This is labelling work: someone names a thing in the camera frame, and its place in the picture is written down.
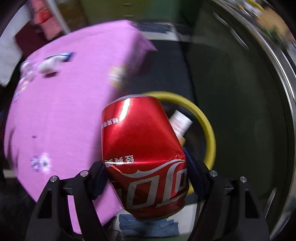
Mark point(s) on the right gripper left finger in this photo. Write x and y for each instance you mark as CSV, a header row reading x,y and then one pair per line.
x,y
99,178

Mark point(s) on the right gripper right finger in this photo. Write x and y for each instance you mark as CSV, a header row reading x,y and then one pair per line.
x,y
198,174

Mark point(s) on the red cola can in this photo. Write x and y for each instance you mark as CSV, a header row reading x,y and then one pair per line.
x,y
143,157

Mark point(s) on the white plastic bottle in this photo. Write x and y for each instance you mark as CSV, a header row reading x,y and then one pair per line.
x,y
49,66

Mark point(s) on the clear plastic lid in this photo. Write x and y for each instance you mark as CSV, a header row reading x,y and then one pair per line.
x,y
28,69

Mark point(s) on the red white milk carton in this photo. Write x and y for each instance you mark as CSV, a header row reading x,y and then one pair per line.
x,y
180,124

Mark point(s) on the yellow rimmed trash bin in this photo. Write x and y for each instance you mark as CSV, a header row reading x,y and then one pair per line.
x,y
200,121

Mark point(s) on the blue floor mat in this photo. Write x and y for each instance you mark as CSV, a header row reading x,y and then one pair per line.
x,y
131,227

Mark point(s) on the pink tablecloth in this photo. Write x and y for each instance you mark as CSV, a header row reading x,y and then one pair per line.
x,y
54,122

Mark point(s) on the white hanging cloth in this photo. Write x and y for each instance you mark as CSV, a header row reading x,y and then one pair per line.
x,y
10,52

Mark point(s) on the pink hanging apron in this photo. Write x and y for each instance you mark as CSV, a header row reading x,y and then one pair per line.
x,y
44,18

